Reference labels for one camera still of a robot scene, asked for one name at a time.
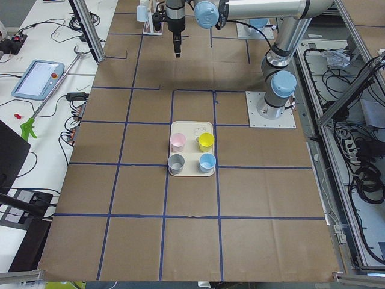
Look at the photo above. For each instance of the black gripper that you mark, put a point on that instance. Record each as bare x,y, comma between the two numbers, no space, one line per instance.
175,26

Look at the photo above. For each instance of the light blue cup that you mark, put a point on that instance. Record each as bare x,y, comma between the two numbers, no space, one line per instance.
207,162
142,15

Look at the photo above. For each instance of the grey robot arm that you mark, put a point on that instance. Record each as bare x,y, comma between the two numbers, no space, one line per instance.
295,15
260,23

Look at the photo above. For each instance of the pink cup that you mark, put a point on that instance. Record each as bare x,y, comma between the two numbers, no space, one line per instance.
177,142

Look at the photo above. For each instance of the yellow cup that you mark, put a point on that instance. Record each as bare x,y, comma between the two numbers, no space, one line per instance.
206,141

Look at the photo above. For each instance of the grey cup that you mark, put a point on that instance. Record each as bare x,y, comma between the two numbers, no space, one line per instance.
176,164

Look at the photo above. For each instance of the cream plastic tray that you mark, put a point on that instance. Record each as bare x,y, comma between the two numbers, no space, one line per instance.
191,152

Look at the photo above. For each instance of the black power adapter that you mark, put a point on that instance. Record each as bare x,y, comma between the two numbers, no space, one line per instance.
77,96

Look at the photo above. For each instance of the blue teach pendant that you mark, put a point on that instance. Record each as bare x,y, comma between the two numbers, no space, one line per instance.
38,80

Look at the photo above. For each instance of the white wire cup rack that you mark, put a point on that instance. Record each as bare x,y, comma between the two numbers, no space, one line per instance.
148,28

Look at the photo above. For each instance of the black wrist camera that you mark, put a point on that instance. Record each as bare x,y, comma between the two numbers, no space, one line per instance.
158,16

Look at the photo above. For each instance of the aluminium frame post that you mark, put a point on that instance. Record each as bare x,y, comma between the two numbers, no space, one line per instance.
82,14

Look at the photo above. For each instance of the green handled reach grabber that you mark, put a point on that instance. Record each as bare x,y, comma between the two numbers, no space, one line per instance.
27,127

